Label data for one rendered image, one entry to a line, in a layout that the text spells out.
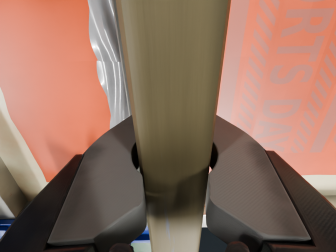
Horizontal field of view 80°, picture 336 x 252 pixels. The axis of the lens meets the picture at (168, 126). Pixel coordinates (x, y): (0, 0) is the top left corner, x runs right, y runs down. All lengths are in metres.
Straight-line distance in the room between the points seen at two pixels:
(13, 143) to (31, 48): 0.16
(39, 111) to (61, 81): 0.06
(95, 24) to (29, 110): 0.15
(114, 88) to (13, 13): 0.13
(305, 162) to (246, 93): 0.17
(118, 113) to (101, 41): 0.09
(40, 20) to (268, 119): 0.31
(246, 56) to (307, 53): 0.07
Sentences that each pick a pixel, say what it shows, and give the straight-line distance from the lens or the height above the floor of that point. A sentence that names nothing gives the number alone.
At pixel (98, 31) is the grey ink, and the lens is 0.26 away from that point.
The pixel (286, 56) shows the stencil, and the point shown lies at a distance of 0.29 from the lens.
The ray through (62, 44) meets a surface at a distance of 0.28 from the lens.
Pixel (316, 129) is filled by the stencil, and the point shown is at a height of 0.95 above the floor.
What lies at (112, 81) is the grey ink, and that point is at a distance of 0.27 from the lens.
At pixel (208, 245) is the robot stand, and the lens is 0.77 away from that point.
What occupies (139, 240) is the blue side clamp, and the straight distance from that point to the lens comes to 0.41.
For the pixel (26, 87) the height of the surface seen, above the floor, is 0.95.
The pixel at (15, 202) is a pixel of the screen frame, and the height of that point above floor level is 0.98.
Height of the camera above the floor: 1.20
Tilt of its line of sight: 58 degrees down
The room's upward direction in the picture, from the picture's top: 180 degrees clockwise
